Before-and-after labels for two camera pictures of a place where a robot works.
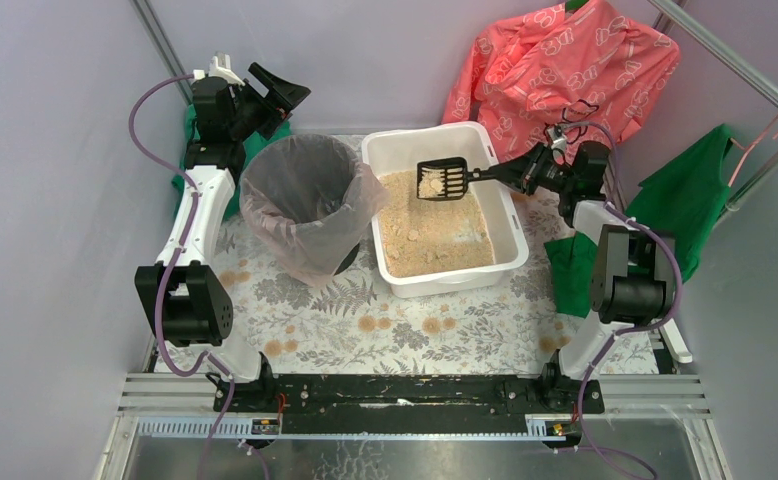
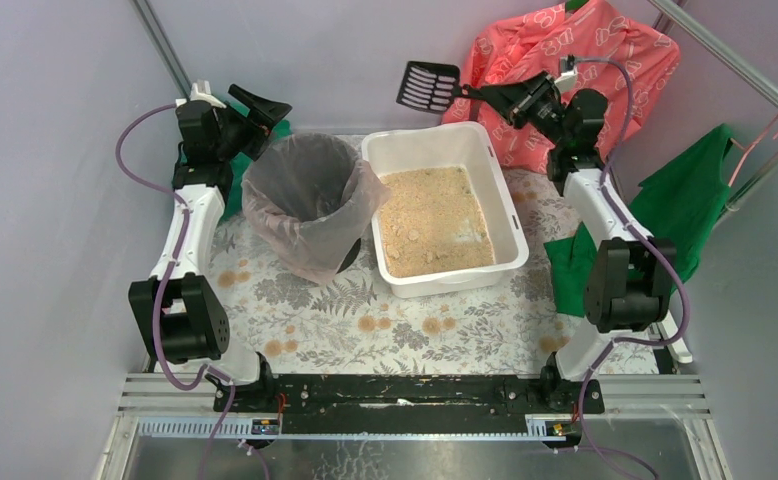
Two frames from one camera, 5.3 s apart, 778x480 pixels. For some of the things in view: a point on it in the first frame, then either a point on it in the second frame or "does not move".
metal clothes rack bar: [676, 14] does not move
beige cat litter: [430, 238] does not move
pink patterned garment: [578, 66] does not move
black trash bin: [303, 198] does not move
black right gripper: [530, 171] to [506, 100]
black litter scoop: [446, 178] to [431, 86]
